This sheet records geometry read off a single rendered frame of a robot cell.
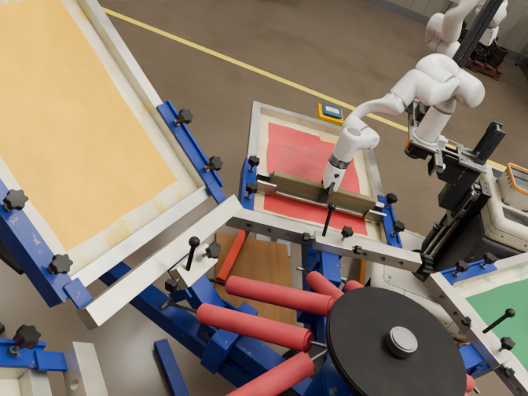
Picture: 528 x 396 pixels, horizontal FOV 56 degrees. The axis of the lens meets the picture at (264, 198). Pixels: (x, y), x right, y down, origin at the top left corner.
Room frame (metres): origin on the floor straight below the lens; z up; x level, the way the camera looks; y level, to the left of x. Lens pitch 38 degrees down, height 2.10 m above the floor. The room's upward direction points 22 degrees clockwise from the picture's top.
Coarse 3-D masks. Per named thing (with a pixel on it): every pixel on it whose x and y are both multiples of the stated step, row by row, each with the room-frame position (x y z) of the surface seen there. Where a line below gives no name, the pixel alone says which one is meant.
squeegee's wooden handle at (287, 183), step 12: (276, 180) 1.48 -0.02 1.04; (288, 180) 1.49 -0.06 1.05; (300, 180) 1.50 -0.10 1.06; (288, 192) 1.49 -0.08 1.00; (300, 192) 1.50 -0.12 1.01; (312, 192) 1.51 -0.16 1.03; (336, 192) 1.53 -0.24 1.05; (348, 192) 1.55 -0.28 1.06; (336, 204) 1.53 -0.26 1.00; (348, 204) 1.54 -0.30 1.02; (360, 204) 1.55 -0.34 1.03; (372, 204) 1.56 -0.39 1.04
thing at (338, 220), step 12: (312, 144) 1.95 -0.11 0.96; (324, 144) 2.00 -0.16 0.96; (348, 168) 1.88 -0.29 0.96; (348, 180) 1.79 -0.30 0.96; (360, 192) 1.73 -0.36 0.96; (324, 216) 1.49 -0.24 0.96; (336, 216) 1.52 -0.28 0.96; (348, 216) 1.55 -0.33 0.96; (336, 228) 1.46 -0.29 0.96; (360, 228) 1.51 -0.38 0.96
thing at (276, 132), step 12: (276, 132) 1.93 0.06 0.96; (288, 132) 1.97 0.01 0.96; (300, 132) 2.01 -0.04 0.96; (276, 144) 1.84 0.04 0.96; (300, 144) 1.92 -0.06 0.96; (276, 156) 1.75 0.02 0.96; (276, 168) 1.67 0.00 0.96; (264, 204) 1.42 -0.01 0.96; (276, 204) 1.45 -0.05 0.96; (288, 204) 1.48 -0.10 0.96; (300, 204) 1.51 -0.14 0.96; (288, 216) 1.41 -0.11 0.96; (300, 216) 1.44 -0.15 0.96; (312, 216) 1.47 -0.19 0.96
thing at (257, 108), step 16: (256, 112) 1.96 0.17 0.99; (272, 112) 2.04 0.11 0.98; (288, 112) 2.08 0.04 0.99; (256, 128) 1.84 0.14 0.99; (320, 128) 2.09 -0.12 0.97; (336, 128) 2.11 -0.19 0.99; (256, 144) 1.73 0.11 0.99; (368, 160) 1.95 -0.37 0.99; (368, 176) 1.86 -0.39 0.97; (384, 240) 1.46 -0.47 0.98
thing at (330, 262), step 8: (320, 256) 1.20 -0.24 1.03; (328, 256) 1.20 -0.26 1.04; (336, 256) 1.21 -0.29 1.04; (320, 264) 1.17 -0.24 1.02; (328, 264) 1.16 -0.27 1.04; (336, 264) 1.18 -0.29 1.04; (320, 272) 1.14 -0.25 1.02; (328, 272) 1.13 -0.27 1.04; (336, 272) 1.14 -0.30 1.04; (336, 280) 1.11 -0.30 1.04
